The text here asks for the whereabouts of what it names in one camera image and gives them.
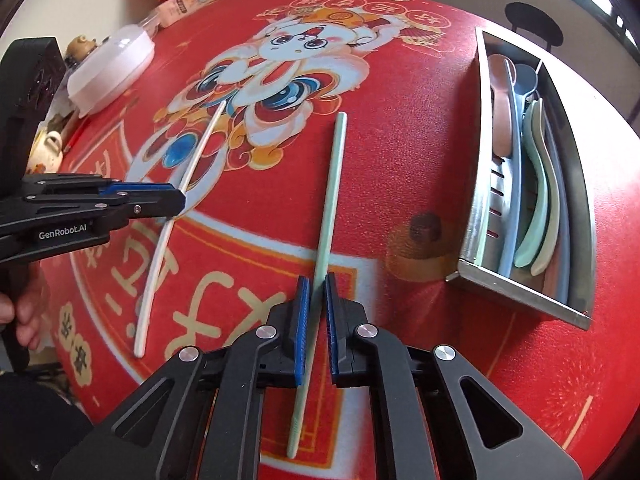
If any black round chair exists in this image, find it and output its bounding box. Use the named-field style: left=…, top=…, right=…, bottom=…
left=504, top=2, right=564, bottom=53

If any red printed tablecloth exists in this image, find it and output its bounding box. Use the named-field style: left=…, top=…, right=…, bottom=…
left=47, top=0, right=640, bottom=480

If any blue chopstick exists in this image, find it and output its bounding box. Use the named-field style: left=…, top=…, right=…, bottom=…
left=542, top=110, right=572, bottom=307

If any metal utensil tray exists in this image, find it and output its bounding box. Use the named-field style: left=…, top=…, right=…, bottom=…
left=445, top=27, right=599, bottom=332

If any pink spoon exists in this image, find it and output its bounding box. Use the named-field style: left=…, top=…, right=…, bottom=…
left=487, top=55, right=517, bottom=158

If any cream chopstick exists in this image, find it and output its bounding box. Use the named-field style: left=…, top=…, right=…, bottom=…
left=133, top=100, right=227, bottom=359

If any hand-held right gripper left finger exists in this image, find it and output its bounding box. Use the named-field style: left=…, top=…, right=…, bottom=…
left=50, top=275, right=312, bottom=480

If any white dome container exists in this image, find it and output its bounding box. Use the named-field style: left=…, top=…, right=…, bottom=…
left=66, top=27, right=157, bottom=114

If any grey-blue spoon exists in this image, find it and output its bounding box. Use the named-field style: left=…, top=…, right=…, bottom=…
left=515, top=64, right=540, bottom=98

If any green spoon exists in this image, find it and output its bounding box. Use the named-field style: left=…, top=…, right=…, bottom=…
left=514, top=100, right=551, bottom=269

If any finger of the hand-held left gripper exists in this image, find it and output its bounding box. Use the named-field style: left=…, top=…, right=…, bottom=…
left=22, top=172, right=174, bottom=204
left=5, top=189, right=187, bottom=227

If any person's left hand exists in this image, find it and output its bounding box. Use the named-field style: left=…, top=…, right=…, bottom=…
left=0, top=269, right=52, bottom=352

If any brown figurine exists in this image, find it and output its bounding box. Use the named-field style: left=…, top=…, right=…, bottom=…
left=65, top=34, right=99, bottom=68

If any cream spoon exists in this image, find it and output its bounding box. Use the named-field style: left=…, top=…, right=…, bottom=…
left=530, top=97, right=562, bottom=277

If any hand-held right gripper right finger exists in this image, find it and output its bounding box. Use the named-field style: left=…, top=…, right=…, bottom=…
left=324, top=272, right=585, bottom=480

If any pink chopstick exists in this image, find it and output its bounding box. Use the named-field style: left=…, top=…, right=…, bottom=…
left=542, top=252, right=561, bottom=297

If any green chopstick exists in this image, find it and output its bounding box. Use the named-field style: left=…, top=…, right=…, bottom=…
left=286, top=111, right=349, bottom=459

